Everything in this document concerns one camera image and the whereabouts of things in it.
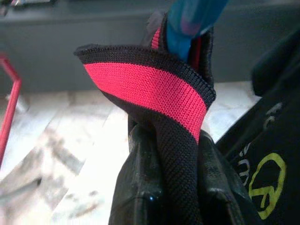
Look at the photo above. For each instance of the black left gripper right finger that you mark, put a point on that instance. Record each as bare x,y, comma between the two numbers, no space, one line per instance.
218,199

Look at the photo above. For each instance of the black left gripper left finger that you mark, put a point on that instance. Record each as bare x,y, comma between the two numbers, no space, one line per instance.
138,187

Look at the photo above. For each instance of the black shirt with red trim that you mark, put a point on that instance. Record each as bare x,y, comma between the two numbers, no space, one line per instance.
145,84

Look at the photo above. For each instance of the blue plastic hanger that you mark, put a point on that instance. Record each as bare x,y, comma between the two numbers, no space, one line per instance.
187,23

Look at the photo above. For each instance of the red plastic hanger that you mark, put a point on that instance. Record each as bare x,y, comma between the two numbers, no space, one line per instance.
11,100

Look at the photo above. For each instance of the black t-shirt yellow logo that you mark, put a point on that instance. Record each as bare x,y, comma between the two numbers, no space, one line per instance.
276,140

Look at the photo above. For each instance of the black TV cabinet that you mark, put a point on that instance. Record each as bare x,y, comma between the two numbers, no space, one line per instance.
58,47

